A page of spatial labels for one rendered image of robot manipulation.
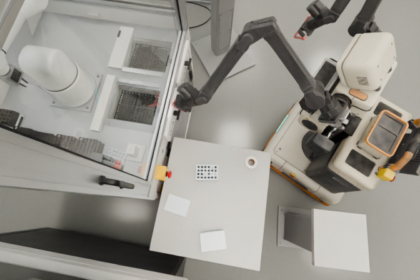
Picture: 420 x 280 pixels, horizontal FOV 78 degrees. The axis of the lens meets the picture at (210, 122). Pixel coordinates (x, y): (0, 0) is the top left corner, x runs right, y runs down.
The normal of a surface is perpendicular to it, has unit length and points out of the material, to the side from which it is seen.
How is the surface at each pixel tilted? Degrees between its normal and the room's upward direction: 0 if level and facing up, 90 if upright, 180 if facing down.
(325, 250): 0
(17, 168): 90
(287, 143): 0
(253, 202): 0
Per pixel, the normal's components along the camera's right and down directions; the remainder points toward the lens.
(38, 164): 0.99, 0.15
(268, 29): -0.24, 0.70
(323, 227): -0.01, -0.30
